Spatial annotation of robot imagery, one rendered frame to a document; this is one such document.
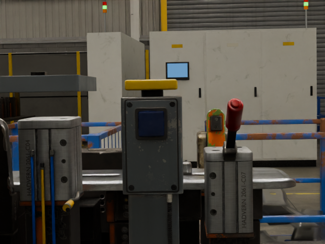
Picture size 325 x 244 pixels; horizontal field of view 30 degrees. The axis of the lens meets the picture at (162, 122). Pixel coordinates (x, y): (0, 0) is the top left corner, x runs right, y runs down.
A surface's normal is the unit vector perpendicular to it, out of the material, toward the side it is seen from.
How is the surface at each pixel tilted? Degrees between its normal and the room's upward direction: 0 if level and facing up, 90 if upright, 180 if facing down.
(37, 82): 90
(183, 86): 90
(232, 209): 90
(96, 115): 90
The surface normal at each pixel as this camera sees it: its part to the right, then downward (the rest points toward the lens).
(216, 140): -0.04, -0.15
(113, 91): -0.11, 0.05
